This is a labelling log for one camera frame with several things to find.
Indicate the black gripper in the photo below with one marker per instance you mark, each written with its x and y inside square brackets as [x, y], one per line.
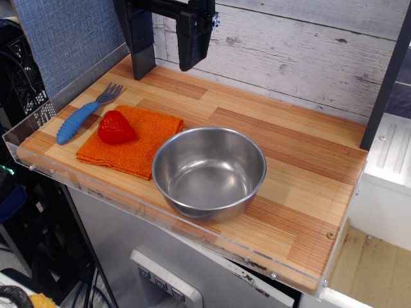
[195, 20]

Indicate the blue handled metal fork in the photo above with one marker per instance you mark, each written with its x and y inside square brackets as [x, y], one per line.
[73, 123]

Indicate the stainless steel pot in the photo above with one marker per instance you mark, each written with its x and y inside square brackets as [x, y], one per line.
[209, 174]

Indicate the orange cloth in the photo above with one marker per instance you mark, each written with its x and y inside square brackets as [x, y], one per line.
[133, 157]

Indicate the red plastic strawberry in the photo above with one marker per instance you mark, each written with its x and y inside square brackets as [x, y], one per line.
[114, 128]

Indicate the silver toy fridge cabinet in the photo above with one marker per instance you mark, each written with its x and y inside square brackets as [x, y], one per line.
[119, 239]

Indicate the clear acrylic table guard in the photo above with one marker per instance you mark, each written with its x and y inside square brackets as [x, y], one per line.
[314, 162]

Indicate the white toy sink unit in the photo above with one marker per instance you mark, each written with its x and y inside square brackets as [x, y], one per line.
[380, 205]

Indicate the dark grey left post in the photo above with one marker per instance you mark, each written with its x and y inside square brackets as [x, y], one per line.
[143, 62]

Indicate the dark grey post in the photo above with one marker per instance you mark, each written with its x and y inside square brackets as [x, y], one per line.
[143, 62]
[398, 55]

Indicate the dark grey right post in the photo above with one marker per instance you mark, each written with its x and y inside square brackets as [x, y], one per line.
[398, 55]

